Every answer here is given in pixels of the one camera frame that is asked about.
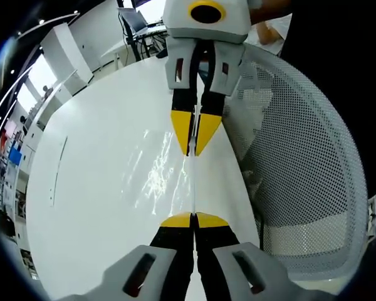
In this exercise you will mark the open laptop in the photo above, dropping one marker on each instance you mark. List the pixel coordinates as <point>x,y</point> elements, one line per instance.
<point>134,20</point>

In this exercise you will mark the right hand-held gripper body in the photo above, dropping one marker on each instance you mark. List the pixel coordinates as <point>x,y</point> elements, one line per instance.
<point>206,28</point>

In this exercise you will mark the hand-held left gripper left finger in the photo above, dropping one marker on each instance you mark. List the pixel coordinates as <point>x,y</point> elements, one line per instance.
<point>163,269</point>

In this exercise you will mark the white side desk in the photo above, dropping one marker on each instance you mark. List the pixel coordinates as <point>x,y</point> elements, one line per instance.
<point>125,47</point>

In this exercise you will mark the blue box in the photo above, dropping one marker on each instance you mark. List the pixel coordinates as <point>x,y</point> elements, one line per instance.
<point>15,156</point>

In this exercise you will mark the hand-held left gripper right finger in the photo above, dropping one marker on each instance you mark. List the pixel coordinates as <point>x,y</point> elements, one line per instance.
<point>222,269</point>

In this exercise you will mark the grey mesh chair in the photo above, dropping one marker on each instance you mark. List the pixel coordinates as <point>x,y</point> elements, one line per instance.
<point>300,156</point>

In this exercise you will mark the narrow white pillar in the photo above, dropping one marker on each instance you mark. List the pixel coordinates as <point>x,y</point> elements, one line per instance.
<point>65,59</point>

